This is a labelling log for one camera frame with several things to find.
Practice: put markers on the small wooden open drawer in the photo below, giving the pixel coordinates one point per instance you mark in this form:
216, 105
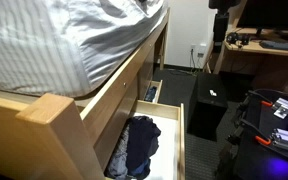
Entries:
158, 91

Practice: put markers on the wooden dresser with small drawer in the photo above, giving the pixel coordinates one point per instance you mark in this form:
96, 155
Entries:
145, 66

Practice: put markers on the wooden dresser with large drawer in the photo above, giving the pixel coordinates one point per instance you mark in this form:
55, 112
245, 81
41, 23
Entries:
117, 123

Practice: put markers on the large wooden open drawer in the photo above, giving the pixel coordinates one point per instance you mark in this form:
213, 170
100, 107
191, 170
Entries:
165, 150

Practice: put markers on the blue folded garment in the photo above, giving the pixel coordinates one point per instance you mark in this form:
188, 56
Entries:
151, 92

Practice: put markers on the navy clothes pile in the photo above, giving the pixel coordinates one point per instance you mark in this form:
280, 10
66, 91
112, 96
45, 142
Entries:
142, 140

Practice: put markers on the black box case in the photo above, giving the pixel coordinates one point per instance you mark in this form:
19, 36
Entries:
205, 113

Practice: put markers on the small white item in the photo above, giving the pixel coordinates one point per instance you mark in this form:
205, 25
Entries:
213, 93

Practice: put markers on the blue-grey garment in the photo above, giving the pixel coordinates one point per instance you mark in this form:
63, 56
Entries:
118, 161

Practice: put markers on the black headphones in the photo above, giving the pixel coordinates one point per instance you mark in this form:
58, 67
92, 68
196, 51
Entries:
237, 38

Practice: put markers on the wooden desk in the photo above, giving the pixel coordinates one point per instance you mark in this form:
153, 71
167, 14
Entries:
250, 47

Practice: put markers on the white sheeted mattress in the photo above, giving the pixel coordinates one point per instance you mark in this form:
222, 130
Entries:
34, 40

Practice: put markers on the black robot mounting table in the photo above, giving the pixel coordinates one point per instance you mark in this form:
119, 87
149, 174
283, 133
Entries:
260, 161

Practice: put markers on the black keyboard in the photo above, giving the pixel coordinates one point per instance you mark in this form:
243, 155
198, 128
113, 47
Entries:
280, 45

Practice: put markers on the black monitor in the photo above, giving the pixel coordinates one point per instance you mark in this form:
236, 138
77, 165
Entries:
270, 13

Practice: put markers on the white wall outlet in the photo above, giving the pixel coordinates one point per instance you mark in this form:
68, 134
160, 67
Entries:
201, 50

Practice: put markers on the wooden bed frame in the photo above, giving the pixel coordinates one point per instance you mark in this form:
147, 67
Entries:
50, 140

